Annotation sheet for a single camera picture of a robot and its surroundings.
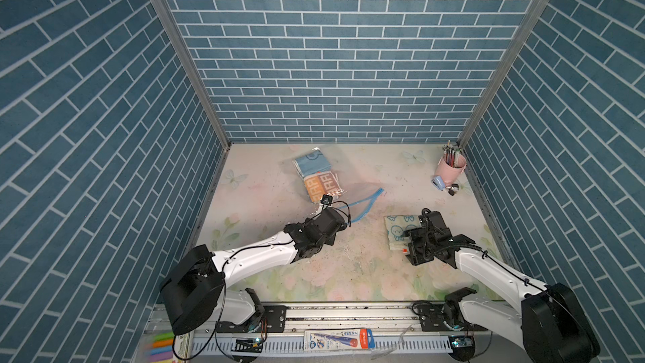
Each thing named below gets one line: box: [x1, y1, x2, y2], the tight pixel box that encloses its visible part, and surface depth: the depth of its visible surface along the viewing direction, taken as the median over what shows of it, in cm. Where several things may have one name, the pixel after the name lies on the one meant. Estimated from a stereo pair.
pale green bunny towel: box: [382, 214, 423, 251], surface depth 93 cm
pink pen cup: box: [435, 153, 467, 187], surface depth 105 cm
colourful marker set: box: [144, 331, 175, 363], surface depth 69 cm
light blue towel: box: [292, 147, 332, 178], surface depth 114 cm
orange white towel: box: [304, 171, 346, 204], surface depth 104 cm
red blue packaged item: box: [303, 327, 376, 352], surface depth 71 cm
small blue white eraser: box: [431, 175, 446, 191], surface depth 106 cm
